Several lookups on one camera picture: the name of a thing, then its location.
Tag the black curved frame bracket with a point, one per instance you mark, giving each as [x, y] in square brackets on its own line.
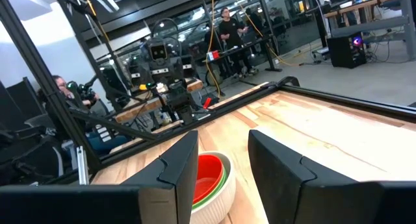
[287, 80]

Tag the red plastic bowl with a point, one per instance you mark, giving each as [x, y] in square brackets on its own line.
[208, 175]

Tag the wooden table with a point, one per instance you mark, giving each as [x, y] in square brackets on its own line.
[146, 105]

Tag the person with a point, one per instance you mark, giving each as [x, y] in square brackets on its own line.
[61, 87]
[232, 32]

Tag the wooden workbench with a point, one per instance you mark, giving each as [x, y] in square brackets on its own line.
[367, 4]

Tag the black office chair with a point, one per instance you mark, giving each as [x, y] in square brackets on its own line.
[29, 152]

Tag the black computer tower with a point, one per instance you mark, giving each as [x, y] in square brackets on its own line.
[346, 52]

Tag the black background frame upright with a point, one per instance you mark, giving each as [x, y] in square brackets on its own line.
[87, 45]

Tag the red and white box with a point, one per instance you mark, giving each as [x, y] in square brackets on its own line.
[213, 56]

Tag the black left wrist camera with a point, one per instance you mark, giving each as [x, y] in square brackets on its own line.
[158, 51]

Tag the black aluminium table frame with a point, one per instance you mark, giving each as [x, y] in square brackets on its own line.
[357, 103]

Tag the green plastic bowl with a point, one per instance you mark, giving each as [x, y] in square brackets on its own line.
[215, 194]

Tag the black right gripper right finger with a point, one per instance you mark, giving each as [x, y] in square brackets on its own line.
[279, 178]

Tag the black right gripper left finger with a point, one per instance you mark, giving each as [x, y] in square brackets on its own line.
[175, 185]

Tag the silver aluminium extrusion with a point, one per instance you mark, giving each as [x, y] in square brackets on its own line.
[82, 165]

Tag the white ribbed ceramic bowl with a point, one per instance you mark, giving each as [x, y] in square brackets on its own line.
[221, 207]

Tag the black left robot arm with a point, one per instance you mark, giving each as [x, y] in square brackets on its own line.
[180, 100]

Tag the black standing desk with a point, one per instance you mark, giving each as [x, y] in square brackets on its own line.
[247, 47]

